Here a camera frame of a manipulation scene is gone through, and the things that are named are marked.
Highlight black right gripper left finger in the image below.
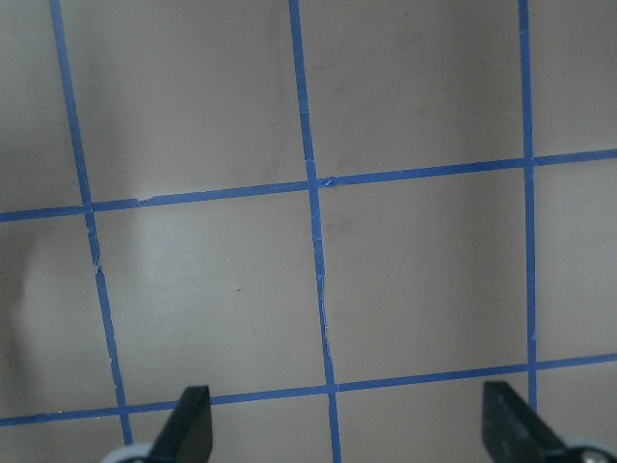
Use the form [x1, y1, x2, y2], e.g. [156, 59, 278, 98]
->
[103, 385, 214, 463]

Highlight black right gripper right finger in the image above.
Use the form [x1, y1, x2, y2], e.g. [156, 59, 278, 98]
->
[482, 380, 617, 463]

